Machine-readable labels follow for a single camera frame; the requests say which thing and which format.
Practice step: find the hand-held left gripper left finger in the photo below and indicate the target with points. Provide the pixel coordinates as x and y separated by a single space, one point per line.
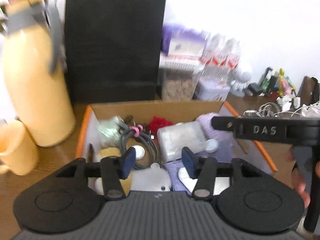
127 161

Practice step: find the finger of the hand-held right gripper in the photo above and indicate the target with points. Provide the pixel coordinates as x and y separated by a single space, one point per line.
222 123

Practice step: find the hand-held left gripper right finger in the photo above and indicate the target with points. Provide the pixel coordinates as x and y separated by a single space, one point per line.
188 162

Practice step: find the white fluffy pad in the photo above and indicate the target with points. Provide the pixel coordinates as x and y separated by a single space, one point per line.
185 177

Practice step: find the lilac fluffy plush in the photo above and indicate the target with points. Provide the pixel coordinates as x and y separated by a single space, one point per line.
206 126

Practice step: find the purple cloth pouch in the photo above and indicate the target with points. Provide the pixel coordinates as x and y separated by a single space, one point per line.
172 172

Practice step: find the translucent plastic box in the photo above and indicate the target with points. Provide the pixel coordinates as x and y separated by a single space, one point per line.
175 140

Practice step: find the white and yellow alpaca plush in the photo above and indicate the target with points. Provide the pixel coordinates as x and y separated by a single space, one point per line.
152 180

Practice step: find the iridescent glitter bag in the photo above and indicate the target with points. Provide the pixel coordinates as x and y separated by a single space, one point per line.
107 132

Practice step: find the red fabric rose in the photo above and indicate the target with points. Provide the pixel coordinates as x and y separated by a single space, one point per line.
160 125

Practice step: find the red cardboard box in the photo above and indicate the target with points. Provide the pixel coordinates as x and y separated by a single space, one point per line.
155 108

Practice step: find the person's right hand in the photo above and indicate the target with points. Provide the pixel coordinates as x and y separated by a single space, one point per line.
300 185

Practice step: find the small white round object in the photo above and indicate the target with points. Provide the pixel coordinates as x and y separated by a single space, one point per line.
140 151
212 145

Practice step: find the white charger adapter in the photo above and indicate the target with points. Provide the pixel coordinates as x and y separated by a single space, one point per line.
297 102

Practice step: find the small black box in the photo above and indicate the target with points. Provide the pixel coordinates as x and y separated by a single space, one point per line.
273 83

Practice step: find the white robot toy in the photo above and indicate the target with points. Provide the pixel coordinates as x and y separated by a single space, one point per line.
241 78

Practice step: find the green bottle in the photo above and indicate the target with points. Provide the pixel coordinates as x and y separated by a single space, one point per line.
265 78

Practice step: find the colourful snack packets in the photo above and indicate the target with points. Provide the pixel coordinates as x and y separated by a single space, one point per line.
285 82

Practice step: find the clear snack container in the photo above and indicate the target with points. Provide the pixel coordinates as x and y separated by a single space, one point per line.
178 85

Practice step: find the brown leather bag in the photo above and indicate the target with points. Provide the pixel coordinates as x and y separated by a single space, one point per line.
310 90

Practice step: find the white flat box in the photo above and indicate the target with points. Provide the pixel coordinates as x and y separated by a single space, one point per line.
180 62

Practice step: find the purple tissue pack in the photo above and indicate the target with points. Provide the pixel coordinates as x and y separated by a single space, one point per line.
180 40

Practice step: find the yellow mug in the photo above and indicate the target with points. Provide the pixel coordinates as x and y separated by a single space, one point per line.
15 150

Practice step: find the yellow thermos jug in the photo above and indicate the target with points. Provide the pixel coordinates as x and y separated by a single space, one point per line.
37 92

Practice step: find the black paper bag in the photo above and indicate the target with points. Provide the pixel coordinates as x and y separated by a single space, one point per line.
112 45

